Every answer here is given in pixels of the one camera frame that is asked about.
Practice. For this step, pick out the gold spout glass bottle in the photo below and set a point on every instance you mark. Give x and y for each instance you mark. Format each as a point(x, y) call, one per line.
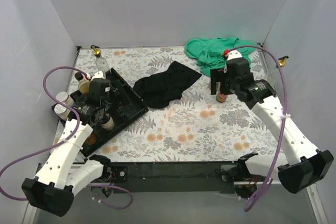
point(101, 62)

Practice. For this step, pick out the green cloth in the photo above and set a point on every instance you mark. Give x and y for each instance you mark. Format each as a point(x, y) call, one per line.
point(209, 52)

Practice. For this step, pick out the black compartment tray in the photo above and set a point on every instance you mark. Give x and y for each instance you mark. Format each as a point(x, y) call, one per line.
point(118, 99)

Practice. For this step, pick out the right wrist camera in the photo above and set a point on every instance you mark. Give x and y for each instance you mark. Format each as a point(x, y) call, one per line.
point(230, 55)

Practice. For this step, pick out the blue label spice jar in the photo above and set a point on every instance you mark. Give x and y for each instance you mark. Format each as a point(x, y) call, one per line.
point(65, 98)

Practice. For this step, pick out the tall gold spout bottle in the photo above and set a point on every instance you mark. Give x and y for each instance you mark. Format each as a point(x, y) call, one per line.
point(273, 73)

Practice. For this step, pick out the dark soy sauce bottle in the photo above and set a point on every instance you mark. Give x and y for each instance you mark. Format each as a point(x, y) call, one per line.
point(83, 83)

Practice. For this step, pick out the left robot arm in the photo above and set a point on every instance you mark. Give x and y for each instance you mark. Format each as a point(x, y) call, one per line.
point(54, 186)

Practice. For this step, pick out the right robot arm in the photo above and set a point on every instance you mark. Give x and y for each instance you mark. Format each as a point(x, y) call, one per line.
point(306, 164)

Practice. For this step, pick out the silver lid spice jar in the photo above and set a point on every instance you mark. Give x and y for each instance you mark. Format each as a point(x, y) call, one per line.
point(61, 111)

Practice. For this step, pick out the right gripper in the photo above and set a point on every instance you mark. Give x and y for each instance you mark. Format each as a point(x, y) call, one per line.
point(220, 81)

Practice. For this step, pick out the black cloth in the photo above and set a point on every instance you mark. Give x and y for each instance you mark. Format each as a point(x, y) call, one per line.
point(158, 90)

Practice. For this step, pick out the yellow cap sauce bottle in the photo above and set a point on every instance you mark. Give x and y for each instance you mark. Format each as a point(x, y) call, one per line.
point(221, 97)

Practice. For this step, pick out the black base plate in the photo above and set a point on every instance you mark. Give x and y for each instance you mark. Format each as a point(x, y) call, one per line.
point(156, 177)

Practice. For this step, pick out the pink cap spice bottle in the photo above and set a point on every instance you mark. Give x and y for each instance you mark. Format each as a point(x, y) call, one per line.
point(90, 140)

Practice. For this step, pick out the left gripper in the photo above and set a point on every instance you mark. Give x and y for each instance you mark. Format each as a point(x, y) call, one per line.
point(115, 95)

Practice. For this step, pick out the white spice jar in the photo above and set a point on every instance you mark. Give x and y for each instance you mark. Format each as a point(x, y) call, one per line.
point(108, 125)

